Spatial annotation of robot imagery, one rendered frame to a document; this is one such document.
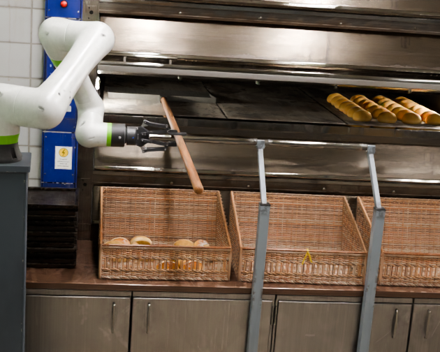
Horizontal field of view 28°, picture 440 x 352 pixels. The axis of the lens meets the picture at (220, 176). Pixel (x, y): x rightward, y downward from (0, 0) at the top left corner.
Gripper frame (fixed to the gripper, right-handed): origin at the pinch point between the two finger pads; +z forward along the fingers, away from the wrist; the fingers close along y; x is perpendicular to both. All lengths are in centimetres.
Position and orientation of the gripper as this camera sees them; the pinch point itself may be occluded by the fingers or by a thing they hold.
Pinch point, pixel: (177, 137)
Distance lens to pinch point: 347.8
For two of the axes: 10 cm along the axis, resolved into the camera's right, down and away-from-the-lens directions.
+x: 1.2, 2.4, -9.6
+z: 9.9, 0.4, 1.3
